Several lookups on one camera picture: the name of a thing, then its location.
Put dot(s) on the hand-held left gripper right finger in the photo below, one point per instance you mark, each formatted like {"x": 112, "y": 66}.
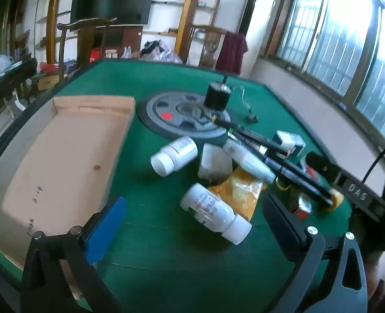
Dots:
{"x": 285, "y": 231}

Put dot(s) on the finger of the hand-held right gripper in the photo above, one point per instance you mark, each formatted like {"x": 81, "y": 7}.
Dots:
{"x": 349, "y": 186}

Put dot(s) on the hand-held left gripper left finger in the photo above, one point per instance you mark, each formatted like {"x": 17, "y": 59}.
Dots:
{"x": 106, "y": 228}

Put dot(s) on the yellow tape roll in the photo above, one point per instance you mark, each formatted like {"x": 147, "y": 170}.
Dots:
{"x": 336, "y": 199}

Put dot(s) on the black marker purple end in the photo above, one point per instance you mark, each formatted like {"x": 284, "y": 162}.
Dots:
{"x": 296, "y": 174}

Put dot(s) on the yellow snack packet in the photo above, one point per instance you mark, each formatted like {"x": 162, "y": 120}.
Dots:
{"x": 241, "y": 199}

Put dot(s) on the white tube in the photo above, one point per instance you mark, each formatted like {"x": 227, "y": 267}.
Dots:
{"x": 251, "y": 163}

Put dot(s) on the white pill bottle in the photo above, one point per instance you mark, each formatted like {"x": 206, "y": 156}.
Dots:
{"x": 208, "y": 208}
{"x": 179, "y": 150}

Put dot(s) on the cardboard box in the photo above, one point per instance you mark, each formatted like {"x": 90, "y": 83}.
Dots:
{"x": 65, "y": 156}

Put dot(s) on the black pen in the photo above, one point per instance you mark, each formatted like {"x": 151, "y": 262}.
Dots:
{"x": 254, "y": 137}

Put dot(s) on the small white dark box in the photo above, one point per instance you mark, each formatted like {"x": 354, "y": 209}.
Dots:
{"x": 288, "y": 140}

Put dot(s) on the barred window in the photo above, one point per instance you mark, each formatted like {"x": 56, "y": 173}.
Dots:
{"x": 336, "y": 45}

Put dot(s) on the black motor cylinder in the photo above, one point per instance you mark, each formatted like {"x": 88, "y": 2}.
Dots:
{"x": 216, "y": 99}

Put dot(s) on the red gift bag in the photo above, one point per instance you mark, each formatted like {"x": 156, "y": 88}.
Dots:
{"x": 95, "y": 55}

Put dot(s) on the black folding table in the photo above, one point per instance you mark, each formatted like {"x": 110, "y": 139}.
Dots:
{"x": 10, "y": 81}

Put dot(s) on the translucent plastic bag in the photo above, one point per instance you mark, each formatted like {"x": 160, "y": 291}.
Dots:
{"x": 127, "y": 53}

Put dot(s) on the maroon cloth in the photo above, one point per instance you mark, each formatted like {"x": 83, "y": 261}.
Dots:
{"x": 231, "y": 53}

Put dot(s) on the white tower air conditioner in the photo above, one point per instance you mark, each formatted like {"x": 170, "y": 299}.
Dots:
{"x": 261, "y": 32}

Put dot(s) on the pile of floral clothes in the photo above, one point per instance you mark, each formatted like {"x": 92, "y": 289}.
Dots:
{"x": 160, "y": 53}

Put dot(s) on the wooden chair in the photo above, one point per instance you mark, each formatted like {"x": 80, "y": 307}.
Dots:
{"x": 85, "y": 45}
{"x": 208, "y": 44}

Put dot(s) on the black television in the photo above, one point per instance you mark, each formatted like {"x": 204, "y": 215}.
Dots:
{"x": 114, "y": 3}

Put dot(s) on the wooden wall shelf unit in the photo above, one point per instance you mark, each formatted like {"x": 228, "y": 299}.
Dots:
{"x": 189, "y": 6}

